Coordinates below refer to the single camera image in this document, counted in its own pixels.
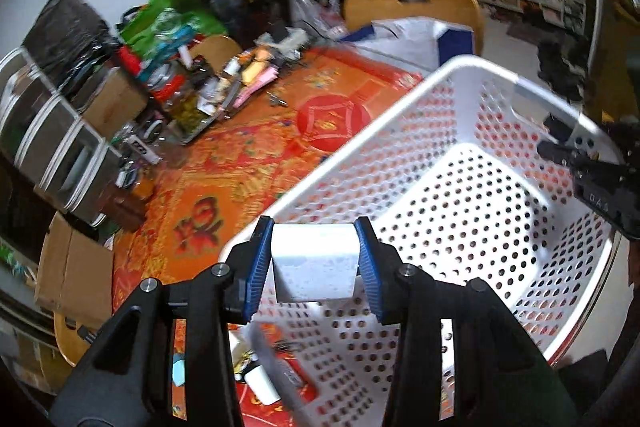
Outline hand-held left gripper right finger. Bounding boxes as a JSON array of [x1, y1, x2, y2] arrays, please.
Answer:
[[354, 216, 586, 427]]

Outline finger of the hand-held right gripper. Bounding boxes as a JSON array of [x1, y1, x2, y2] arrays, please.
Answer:
[[542, 114, 581, 145], [536, 141, 585, 168]]

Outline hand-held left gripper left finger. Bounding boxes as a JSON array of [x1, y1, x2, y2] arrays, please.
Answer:
[[47, 216, 275, 427]]

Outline white foam block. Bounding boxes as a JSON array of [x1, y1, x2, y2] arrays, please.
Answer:
[[270, 223, 362, 303]]

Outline white perforated plastic basket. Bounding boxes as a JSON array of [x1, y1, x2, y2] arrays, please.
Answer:
[[219, 54, 628, 427]]

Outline black boots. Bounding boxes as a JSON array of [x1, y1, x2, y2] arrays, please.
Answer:
[[537, 39, 588, 100]]

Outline small white box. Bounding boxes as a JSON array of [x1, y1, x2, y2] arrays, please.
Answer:
[[244, 364, 281, 405]]

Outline brown mug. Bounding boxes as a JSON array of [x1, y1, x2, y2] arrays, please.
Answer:
[[102, 187, 148, 233]]

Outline blue and white woven bag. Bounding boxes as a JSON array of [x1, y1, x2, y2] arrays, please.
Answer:
[[340, 18, 475, 72]]

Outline glass jar of pickles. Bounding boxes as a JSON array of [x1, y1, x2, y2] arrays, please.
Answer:
[[150, 62, 221, 135]]

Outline open cardboard box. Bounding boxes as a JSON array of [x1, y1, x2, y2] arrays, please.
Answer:
[[35, 212, 113, 328]]

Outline pink and yellow packets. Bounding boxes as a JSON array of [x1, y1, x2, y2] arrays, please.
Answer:
[[222, 49, 281, 108]]

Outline brown cardboard box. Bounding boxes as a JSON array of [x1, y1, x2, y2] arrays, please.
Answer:
[[75, 69, 148, 140]]

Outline white power strip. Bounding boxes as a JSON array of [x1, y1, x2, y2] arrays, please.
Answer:
[[260, 29, 308, 58]]

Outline grey tiered storage drawers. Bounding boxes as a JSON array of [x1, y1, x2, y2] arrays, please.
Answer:
[[0, 47, 123, 225]]

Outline clear plastic bag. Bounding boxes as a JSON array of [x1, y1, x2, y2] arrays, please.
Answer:
[[290, 0, 346, 38]]

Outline green shopping bag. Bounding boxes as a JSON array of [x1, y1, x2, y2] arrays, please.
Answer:
[[120, 0, 228, 58]]

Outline black plastic bag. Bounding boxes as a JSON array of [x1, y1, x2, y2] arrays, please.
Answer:
[[22, 0, 121, 88]]

